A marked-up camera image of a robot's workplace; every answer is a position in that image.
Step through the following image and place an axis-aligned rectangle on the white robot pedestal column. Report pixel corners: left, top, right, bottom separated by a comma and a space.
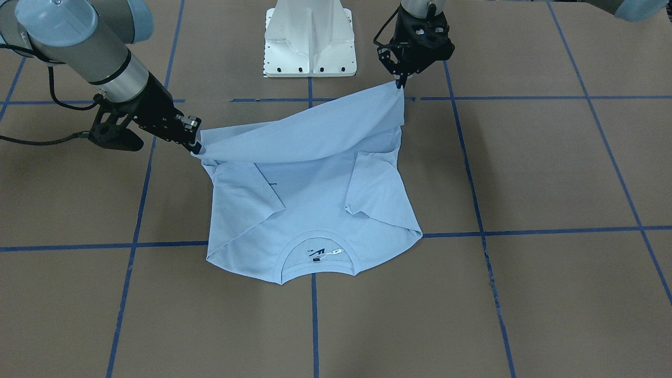
262, 1, 358, 78

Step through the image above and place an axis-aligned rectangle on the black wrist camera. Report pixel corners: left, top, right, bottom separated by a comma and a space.
393, 1, 455, 60
87, 94, 144, 152

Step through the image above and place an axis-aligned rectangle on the light blue t-shirt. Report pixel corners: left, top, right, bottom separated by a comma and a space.
195, 82, 423, 285

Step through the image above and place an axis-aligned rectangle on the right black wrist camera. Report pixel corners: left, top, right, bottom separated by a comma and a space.
87, 94, 144, 152

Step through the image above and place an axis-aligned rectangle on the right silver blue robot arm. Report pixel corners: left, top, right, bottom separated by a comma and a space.
2, 1, 201, 154

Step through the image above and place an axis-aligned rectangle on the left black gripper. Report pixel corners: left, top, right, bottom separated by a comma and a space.
376, 41, 447, 89

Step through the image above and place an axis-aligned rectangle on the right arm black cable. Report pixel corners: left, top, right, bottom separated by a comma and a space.
0, 42, 100, 145

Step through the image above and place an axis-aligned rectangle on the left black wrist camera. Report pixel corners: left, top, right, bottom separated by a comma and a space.
393, 1, 455, 60

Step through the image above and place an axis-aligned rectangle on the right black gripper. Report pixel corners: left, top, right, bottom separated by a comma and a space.
130, 74, 203, 155

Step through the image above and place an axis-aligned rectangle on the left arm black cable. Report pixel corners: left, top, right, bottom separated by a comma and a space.
373, 5, 402, 48

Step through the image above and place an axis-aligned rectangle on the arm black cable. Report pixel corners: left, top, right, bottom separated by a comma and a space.
0, 42, 100, 145
373, 5, 402, 48

